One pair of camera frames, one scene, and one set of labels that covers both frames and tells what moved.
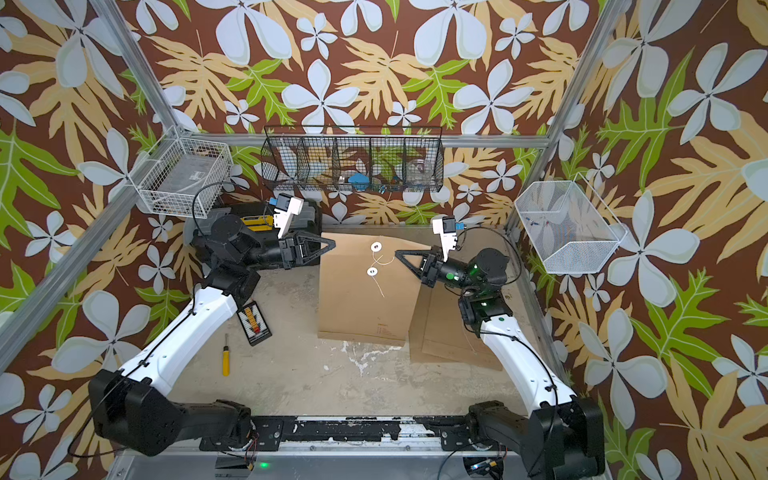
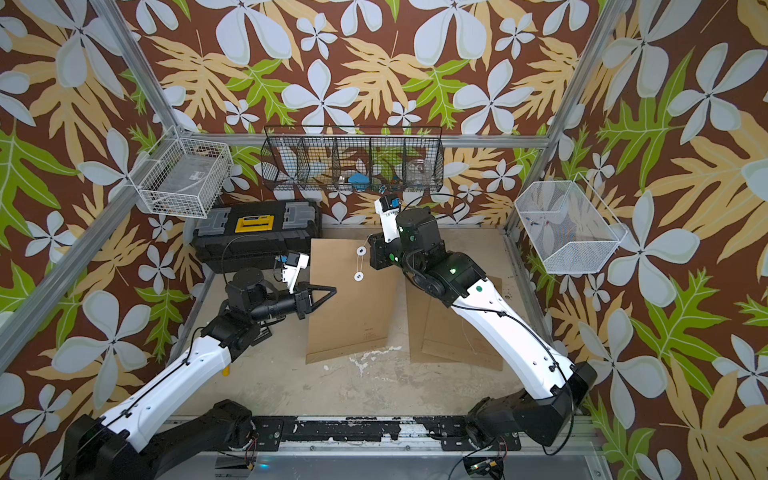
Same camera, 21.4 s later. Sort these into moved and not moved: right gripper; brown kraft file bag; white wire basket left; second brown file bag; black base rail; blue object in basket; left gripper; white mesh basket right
Moved: left gripper; brown kraft file bag; right gripper
Not moved: white mesh basket right; blue object in basket; white wire basket left; second brown file bag; black base rail
